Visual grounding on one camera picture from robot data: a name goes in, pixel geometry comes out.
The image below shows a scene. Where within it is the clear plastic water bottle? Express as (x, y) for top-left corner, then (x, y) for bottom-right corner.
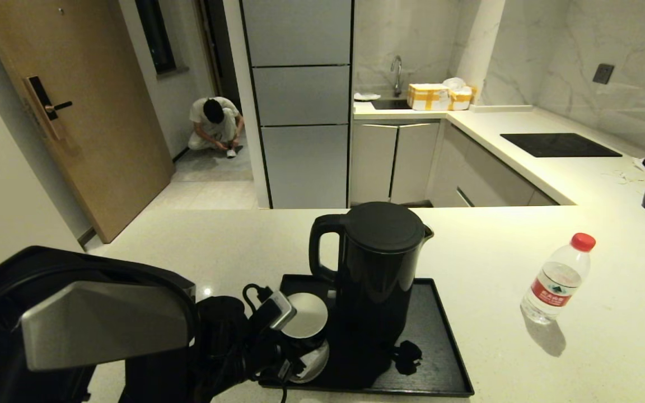
(520, 232), (596, 325)

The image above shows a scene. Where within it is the black electric kettle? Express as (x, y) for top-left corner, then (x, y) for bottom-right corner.
(309, 201), (435, 345)

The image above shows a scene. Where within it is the white saucer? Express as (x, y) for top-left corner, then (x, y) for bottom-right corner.
(289, 339), (330, 385)

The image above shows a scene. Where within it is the black rectangular tray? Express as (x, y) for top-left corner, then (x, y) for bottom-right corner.
(259, 274), (475, 397)

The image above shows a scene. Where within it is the beige cabinet door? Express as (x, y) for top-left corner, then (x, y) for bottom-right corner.
(350, 123), (399, 204)
(391, 122), (441, 202)

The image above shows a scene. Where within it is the person in white clothes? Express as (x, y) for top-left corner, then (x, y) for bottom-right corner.
(188, 96), (245, 159)

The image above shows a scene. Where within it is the tall grey fridge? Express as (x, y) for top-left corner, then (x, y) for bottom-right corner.
(240, 0), (355, 209)

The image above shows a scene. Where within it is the beige drawer cabinet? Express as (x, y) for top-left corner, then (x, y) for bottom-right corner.
(429, 123), (559, 208)

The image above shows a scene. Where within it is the brown wooden door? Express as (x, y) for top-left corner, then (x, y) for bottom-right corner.
(0, 0), (176, 243)

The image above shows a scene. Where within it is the cardboard box yellow tape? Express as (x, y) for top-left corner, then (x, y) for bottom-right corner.
(407, 83), (450, 111)

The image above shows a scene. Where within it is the chrome faucet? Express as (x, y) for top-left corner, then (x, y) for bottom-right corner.
(390, 55), (404, 97)

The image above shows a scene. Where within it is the small box yellow tape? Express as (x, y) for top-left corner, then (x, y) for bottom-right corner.
(447, 86), (477, 111)

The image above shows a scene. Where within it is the dark window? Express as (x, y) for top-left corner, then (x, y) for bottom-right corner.
(135, 0), (177, 75)

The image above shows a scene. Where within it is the black induction cooktop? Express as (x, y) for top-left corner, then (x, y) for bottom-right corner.
(501, 133), (624, 158)

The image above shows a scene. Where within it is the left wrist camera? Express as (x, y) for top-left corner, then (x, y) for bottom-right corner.
(254, 290), (297, 331)

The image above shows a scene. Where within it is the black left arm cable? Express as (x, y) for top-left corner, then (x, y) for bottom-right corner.
(242, 283), (273, 306)

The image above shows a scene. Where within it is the black door lock handle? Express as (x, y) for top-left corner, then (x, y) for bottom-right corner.
(24, 75), (74, 140)

